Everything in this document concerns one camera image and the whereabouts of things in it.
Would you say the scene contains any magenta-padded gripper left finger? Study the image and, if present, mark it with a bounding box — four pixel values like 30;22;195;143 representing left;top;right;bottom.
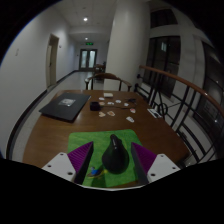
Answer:
42;141;95;185

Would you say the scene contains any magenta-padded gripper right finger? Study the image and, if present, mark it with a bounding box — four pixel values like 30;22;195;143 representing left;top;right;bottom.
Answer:
130;142;181;185

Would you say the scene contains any black computer mouse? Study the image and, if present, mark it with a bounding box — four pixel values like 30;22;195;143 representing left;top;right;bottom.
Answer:
101;133;130;175

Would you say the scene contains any green mouse pad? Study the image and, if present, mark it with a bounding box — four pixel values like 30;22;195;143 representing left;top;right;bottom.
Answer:
67;129;144;189

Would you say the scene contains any white paper with pen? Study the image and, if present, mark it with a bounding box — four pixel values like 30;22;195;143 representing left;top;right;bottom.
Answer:
147;108;163;120

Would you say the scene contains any black closed laptop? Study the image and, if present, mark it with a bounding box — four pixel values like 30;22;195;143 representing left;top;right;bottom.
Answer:
38;92;92;122

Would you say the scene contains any small black box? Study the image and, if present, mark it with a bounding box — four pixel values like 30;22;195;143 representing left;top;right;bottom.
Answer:
89;101;101;112

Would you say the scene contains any wood-topped black metal railing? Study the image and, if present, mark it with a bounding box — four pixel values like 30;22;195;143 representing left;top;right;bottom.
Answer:
134;64;224;165

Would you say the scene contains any wooden armchair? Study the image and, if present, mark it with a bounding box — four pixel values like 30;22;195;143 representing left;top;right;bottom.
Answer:
84;72;133;92

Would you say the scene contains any white side door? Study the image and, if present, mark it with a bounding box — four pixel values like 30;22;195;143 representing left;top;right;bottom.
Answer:
45;33;60;89

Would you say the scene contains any wooden hallway cabinet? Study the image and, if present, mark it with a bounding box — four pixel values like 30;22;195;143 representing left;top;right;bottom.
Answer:
93;62;107;75

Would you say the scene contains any glass double door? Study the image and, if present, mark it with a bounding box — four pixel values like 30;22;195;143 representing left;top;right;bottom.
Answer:
79;48;98;71

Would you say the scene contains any thin dark cable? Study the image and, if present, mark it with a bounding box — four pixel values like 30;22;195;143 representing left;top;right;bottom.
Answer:
119;97;138;108

